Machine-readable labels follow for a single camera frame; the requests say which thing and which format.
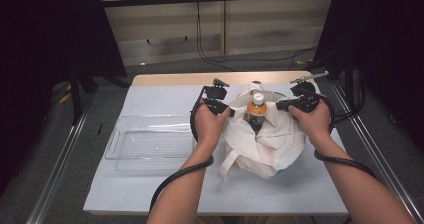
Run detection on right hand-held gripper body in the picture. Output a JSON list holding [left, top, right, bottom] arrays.
[[289, 70, 330, 114]]

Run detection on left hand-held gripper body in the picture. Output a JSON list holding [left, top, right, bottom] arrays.
[[200, 77, 232, 117]]

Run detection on white printed tote bag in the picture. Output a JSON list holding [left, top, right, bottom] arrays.
[[217, 81, 308, 182]]

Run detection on person's left hand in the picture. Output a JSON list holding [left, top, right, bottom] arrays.
[[193, 98, 232, 154]]

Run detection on person's right hand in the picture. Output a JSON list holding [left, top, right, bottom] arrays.
[[287, 98, 332, 146]]

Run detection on orange drink bottle white cap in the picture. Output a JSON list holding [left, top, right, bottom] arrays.
[[246, 91, 269, 136]]

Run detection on wooden table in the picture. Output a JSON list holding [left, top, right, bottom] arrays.
[[131, 70, 316, 87]]

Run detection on black metal stand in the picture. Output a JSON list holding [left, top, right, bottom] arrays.
[[67, 63, 132, 126], [304, 49, 367, 124]]

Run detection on pale blue table cover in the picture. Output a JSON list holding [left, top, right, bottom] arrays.
[[82, 81, 347, 217]]

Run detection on clear plastic tray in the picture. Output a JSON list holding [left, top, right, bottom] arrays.
[[104, 113, 196, 172]]

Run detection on black curtain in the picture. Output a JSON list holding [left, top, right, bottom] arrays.
[[0, 0, 128, 196], [312, 0, 424, 146]]

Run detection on person's tan trousers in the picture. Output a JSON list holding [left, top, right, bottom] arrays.
[[196, 215, 301, 224]]

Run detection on black floor cable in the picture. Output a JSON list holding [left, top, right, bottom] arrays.
[[261, 45, 318, 72]]

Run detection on black hanging cable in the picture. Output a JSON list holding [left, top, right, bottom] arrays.
[[195, 1, 236, 73]]

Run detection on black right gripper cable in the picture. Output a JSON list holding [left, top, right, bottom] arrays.
[[312, 93, 378, 180]]

